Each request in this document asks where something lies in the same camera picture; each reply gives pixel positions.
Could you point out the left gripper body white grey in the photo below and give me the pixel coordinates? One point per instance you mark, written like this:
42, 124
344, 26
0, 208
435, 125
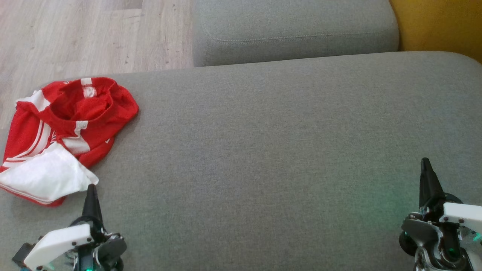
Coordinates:
60, 241

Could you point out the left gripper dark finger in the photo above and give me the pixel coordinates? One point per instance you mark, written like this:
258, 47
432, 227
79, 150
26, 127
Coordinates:
92, 207

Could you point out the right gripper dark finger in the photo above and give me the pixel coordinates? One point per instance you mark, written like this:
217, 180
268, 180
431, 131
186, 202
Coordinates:
429, 188

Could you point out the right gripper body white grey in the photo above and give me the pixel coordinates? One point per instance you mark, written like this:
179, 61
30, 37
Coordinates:
452, 233

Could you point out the red and white jersey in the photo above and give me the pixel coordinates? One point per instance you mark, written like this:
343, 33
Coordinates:
94, 109

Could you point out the grey fabric sofa seat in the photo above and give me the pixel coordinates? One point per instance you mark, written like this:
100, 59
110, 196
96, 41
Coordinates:
263, 150

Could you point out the grey fabric sofa armrest cushion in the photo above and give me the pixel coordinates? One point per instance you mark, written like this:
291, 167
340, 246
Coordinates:
293, 30

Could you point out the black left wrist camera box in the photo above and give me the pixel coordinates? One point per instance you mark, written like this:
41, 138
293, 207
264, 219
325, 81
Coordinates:
23, 255

